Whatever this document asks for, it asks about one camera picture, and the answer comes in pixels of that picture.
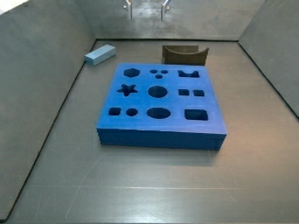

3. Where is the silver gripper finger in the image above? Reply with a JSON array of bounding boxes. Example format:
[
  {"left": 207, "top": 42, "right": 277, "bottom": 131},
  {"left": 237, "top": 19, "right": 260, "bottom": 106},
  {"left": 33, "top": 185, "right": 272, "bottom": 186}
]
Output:
[
  {"left": 124, "top": 0, "right": 133, "bottom": 20},
  {"left": 160, "top": 0, "right": 171, "bottom": 21}
]

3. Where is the light blue rectangular block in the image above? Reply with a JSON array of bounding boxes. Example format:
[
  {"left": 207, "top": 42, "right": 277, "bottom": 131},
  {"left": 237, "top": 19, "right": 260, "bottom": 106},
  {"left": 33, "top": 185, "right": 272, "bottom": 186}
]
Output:
[{"left": 84, "top": 45, "right": 116, "bottom": 66}]

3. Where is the black curved fixture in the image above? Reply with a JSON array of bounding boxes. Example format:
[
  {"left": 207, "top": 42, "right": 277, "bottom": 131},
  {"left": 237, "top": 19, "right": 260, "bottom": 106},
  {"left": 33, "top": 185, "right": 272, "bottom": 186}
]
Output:
[{"left": 163, "top": 45, "right": 209, "bottom": 66}]

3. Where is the blue foam shape board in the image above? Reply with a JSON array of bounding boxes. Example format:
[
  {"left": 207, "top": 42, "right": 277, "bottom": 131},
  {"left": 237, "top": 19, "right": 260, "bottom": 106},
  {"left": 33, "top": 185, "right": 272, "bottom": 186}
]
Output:
[{"left": 96, "top": 63, "right": 227, "bottom": 150}]

